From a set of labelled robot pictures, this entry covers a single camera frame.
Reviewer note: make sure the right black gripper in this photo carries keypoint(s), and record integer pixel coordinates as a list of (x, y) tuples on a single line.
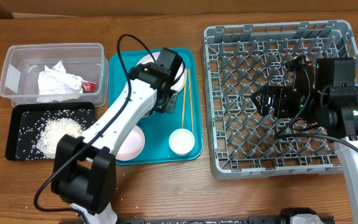
[(279, 93)]

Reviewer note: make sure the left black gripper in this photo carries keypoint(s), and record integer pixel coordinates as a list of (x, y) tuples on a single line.
[(169, 103)]

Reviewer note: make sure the white paper cup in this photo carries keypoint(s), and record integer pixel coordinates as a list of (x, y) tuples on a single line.
[(181, 141)]

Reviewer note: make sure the large white plate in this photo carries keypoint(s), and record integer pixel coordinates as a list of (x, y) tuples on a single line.
[(180, 81)]

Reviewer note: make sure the pink small bowl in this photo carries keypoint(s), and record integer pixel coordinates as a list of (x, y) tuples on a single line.
[(132, 146)]

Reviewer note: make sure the red sauce packet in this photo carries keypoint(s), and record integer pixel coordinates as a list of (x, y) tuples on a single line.
[(88, 86)]

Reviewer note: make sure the white napkin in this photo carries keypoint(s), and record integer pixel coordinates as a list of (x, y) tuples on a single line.
[(55, 84)]

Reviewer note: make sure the pile of rice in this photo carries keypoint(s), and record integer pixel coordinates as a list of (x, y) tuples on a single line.
[(40, 131)]

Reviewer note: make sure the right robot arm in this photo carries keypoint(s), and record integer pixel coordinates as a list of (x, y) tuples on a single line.
[(324, 94)]

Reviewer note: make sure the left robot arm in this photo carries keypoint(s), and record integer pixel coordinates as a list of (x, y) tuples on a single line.
[(84, 172)]

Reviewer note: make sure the grey dishwasher rack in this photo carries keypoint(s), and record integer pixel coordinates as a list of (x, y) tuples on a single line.
[(237, 61)]

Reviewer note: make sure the clear plastic waste bin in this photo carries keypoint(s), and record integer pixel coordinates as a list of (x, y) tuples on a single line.
[(23, 63)]

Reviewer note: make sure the wooden chopstick left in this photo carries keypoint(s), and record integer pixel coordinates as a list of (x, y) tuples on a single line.
[(184, 102)]

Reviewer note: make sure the wooden chopstick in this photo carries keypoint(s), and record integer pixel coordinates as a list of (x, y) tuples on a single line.
[(184, 102), (191, 99)]

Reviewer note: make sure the teal serving tray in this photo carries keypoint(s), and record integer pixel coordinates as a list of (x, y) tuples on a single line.
[(158, 127)]

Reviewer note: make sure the wooden chopstick right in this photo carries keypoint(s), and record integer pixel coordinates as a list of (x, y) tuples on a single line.
[(191, 99)]

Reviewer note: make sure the black rectangular tray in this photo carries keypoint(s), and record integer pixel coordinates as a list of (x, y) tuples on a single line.
[(12, 138)]

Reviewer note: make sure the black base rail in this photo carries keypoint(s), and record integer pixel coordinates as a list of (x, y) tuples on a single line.
[(284, 217)]

